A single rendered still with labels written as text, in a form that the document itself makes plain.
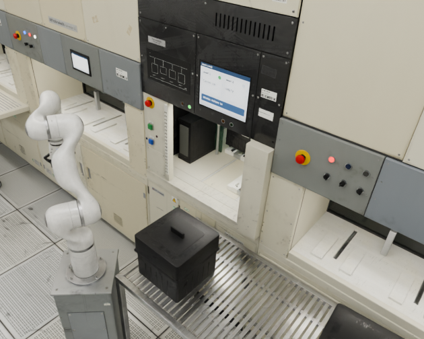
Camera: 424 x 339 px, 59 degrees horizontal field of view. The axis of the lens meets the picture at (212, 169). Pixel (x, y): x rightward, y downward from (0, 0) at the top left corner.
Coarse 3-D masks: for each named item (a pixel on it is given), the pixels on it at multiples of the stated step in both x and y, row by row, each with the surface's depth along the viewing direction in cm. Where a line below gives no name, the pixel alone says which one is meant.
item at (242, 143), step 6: (228, 132) 252; (234, 132) 248; (228, 138) 254; (234, 138) 251; (240, 138) 247; (246, 138) 244; (228, 144) 257; (234, 144) 253; (240, 144) 249; (234, 150) 260; (240, 150) 252
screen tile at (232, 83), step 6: (228, 78) 166; (228, 84) 168; (234, 84) 166; (240, 84) 163; (246, 84) 161; (240, 90) 165; (246, 90) 163; (228, 96) 171; (234, 96) 168; (240, 96) 166; (234, 102) 170; (240, 102) 168
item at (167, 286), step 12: (216, 252) 182; (144, 264) 178; (204, 264) 177; (156, 276) 174; (192, 276) 172; (204, 276) 182; (168, 288) 171; (180, 288) 168; (192, 288) 177; (180, 300) 173
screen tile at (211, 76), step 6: (204, 72) 174; (210, 72) 172; (204, 78) 176; (210, 78) 173; (216, 78) 171; (222, 78) 169; (204, 84) 178; (222, 84) 170; (204, 90) 179; (210, 90) 177; (216, 90) 174
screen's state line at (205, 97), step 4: (204, 96) 181; (208, 96) 179; (204, 100) 182; (208, 100) 180; (212, 100) 178; (216, 100) 177; (220, 100) 175; (216, 104) 178; (220, 104) 176; (224, 104) 174; (228, 104) 173; (224, 108) 175; (228, 108) 174; (232, 108) 172; (236, 108) 171; (240, 108) 169; (236, 112) 172; (240, 112) 170
